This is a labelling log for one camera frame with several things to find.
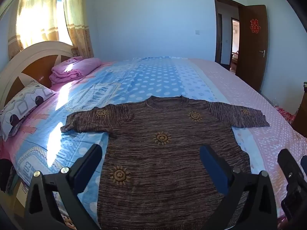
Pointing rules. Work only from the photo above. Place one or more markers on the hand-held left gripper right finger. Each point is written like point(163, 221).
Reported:
point(214, 169)

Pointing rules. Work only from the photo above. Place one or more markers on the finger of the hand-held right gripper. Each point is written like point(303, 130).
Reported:
point(286, 163)
point(304, 164)

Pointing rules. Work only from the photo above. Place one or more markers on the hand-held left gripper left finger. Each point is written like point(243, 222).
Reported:
point(88, 164)

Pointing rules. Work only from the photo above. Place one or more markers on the brown knit sweater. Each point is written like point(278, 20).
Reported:
point(156, 172)

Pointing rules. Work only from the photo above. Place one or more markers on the red patterned cloth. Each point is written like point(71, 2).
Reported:
point(285, 113)

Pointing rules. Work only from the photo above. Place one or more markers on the wooden cabinet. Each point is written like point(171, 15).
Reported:
point(301, 115)

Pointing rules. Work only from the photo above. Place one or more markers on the cardboard box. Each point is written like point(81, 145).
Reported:
point(20, 196)

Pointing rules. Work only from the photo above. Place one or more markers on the dark cloth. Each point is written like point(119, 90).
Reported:
point(5, 175)

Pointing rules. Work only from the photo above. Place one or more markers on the grey patterned pillow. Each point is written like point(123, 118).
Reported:
point(21, 107)

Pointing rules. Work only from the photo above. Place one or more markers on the folded pink blanket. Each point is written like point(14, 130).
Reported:
point(72, 70)

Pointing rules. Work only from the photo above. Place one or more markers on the brown wooden door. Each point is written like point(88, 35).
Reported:
point(251, 64)

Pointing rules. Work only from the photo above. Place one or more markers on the bed with blue-pink sheet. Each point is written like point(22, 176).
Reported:
point(156, 76)

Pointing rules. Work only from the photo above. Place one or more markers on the white wooden headboard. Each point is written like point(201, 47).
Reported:
point(36, 62)

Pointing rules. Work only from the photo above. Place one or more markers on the red paper door decoration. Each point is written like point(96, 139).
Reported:
point(255, 26)

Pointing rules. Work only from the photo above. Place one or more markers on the yellow patterned curtain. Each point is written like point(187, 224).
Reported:
point(76, 16)

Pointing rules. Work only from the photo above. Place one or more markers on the brown door frame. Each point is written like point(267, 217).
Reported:
point(217, 28)

